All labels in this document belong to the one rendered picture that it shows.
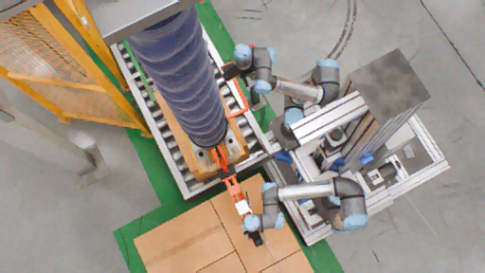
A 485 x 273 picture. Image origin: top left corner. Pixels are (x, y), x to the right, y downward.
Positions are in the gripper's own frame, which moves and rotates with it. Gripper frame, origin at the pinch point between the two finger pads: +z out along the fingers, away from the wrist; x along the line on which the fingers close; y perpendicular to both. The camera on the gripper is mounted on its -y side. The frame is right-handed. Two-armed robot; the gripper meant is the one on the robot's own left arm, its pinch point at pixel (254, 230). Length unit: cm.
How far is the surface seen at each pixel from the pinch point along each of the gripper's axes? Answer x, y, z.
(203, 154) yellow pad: 9, 53, 9
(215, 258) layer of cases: 31, -2, 70
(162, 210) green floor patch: 61, 52, 125
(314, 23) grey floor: -125, 151, 125
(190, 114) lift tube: 5, 50, -72
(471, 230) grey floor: -157, -63, 123
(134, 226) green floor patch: 87, 50, 125
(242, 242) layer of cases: 10, 0, 70
